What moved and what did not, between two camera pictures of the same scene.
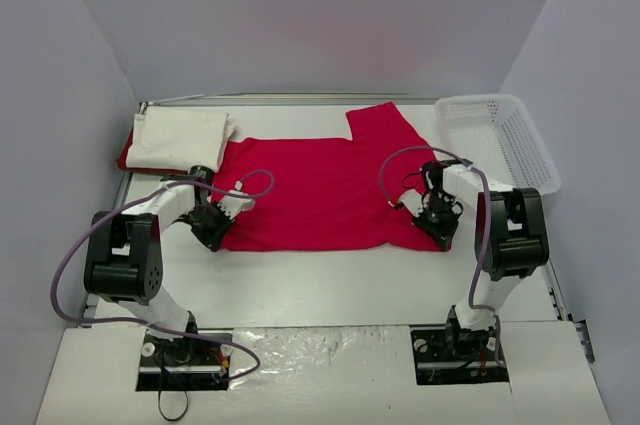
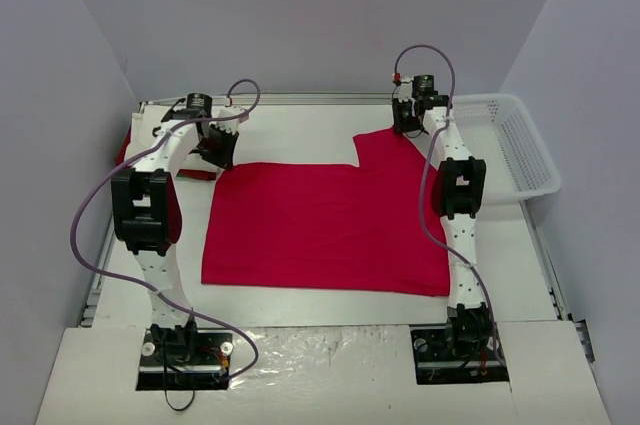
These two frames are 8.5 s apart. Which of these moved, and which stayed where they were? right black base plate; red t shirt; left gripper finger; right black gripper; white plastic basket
Moved: left gripper finger; right black gripper; red t shirt
Stayed: right black base plate; white plastic basket
